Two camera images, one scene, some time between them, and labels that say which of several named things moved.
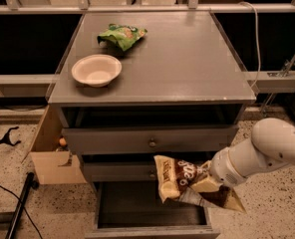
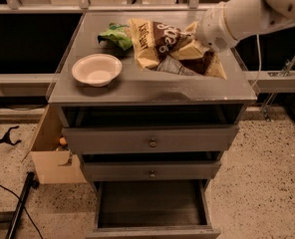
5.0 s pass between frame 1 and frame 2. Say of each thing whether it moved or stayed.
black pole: stayed
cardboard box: stayed
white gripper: moved
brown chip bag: moved
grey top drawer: stayed
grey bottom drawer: stayed
